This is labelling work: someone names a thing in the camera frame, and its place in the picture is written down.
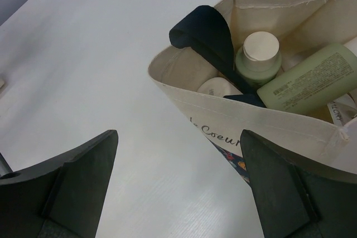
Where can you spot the cream tube bottle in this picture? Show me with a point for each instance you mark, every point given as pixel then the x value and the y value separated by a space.
pixel 219 87

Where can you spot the pale bottle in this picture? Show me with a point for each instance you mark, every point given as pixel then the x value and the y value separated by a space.
pixel 321 78

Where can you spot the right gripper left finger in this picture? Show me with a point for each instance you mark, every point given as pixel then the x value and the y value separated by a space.
pixel 62 196

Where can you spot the beige canvas tote bag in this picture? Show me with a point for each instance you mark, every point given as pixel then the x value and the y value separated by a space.
pixel 203 46

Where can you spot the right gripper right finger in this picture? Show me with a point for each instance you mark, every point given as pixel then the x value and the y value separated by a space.
pixel 296 196

